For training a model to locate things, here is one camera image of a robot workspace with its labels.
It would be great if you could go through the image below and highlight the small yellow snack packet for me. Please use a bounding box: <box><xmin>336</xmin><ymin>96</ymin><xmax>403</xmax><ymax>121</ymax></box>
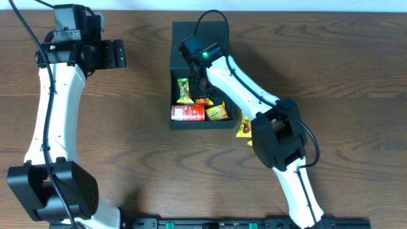
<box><xmin>205</xmin><ymin>102</ymin><xmax>231</xmax><ymax>121</ymax></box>

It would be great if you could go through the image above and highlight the dark green box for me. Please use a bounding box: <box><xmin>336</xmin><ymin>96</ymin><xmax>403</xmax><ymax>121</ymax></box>
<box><xmin>169</xmin><ymin>20</ymin><xmax>237</xmax><ymax>130</ymax></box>

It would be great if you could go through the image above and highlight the yellow chocolate snack packet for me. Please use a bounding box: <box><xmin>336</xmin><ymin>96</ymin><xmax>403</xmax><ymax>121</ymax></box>
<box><xmin>236</xmin><ymin>111</ymin><xmax>252</xmax><ymax>138</ymax></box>

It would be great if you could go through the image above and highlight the green yellow snack packet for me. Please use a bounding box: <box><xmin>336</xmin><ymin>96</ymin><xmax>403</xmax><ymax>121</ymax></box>
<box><xmin>177</xmin><ymin>78</ymin><xmax>194</xmax><ymax>104</ymax></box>

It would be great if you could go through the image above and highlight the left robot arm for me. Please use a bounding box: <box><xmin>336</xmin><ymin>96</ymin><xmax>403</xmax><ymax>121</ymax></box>
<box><xmin>7</xmin><ymin>4</ymin><xmax>126</xmax><ymax>228</ymax></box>

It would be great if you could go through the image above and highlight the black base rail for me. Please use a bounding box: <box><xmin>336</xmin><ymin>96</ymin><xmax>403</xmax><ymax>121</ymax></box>
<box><xmin>121</xmin><ymin>217</ymin><xmax>371</xmax><ymax>229</ymax></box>

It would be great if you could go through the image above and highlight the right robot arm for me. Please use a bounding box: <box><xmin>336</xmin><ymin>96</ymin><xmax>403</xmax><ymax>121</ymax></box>
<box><xmin>179</xmin><ymin>36</ymin><xmax>324</xmax><ymax>228</ymax></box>

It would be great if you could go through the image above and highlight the left black cable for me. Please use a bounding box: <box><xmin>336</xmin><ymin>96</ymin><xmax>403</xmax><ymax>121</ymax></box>
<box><xmin>8</xmin><ymin>0</ymin><xmax>96</xmax><ymax>229</ymax></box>

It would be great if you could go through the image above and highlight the red chips can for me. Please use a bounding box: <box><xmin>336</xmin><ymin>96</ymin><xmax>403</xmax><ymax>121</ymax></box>
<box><xmin>171</xmin><ymin>104</ymin><xmax>205</xmax><ymax>121</ymax></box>

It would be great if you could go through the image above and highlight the yellow orange snack packet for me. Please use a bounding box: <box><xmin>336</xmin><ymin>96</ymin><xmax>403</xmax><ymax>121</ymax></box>
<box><xmin>195</xmin><ymin>98</ymin><xmax>214</xmax><ymax>106</ymax></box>

